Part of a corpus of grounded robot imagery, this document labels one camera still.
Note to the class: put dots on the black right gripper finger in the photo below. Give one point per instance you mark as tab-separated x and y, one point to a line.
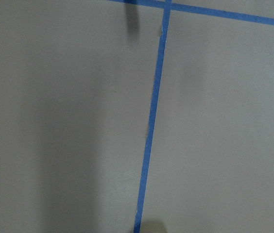
152	226

